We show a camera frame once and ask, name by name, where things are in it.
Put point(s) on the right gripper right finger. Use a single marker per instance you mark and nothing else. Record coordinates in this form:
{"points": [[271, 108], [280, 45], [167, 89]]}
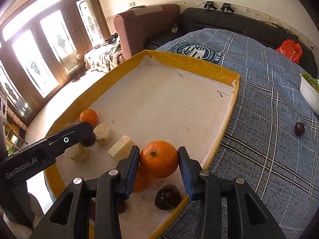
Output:
{"points": [[247, 216]]}

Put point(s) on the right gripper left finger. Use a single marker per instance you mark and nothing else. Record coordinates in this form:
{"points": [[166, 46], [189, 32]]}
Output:
{"points": [[69, 215]]}

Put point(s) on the dark plum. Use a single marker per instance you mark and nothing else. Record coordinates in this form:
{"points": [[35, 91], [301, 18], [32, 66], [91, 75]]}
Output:
{"points": [[89, 141], [168, 197], [299, 129], [121, 206]]}

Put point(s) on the large round beige cake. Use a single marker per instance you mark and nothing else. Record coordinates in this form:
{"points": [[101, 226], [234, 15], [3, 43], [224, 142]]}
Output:
{"points": [[77, 153]]}

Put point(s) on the small beige cake piece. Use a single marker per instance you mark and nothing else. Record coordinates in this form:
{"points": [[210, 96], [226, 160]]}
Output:
{"points": [[122, 148]]}

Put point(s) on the large orange mandarin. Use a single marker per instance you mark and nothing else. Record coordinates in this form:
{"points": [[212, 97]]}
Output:
{"points": [[89, 116]]}

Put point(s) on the medium beige cake piece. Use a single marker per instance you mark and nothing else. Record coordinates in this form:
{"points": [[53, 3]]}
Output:
{"points": [[103, 134]]}

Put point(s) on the blue plaid tablecloth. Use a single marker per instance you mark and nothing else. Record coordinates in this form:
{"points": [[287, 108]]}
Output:
{"points": [[260, 144]]}

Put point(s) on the yellow-rimmed cardboard tray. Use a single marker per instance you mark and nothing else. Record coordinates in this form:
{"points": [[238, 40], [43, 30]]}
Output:
{"points": [[152, 96]]}

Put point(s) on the white bowl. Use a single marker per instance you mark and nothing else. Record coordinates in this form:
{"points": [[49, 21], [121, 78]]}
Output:
{"points": [[310, 95]]}

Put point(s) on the patterned covered side table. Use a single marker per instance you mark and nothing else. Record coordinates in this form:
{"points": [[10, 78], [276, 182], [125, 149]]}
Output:
{"points": [[105, 56]]}

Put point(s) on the wooden glass door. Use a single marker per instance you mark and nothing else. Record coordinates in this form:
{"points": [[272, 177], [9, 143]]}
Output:
{"points": [[43, 44]]}

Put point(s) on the green lettuce leaves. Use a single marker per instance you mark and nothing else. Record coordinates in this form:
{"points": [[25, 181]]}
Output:
{"points": [[312, 81]]}

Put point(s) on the red plastic bag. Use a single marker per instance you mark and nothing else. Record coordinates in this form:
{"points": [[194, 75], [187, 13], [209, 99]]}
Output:
{"points": [[291, 50]]}

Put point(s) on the black leather sofa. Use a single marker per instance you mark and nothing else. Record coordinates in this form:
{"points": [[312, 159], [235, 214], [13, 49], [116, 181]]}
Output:
{"points": [[194, 19]]}

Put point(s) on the maroon armchair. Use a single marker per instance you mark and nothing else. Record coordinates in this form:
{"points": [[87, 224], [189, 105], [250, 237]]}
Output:
{"points": [[146, 27]]}

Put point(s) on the black clamp device right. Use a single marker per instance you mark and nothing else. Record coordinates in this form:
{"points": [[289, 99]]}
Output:
{"points": [[226, 7]]}

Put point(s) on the black clamp device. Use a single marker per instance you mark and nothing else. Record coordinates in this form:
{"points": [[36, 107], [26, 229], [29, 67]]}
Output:
{"points": [[226, 7], [208, 5]]}

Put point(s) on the black clamp device left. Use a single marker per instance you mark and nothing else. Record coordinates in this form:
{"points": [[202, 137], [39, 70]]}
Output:
{"points": [[208, 5]]}

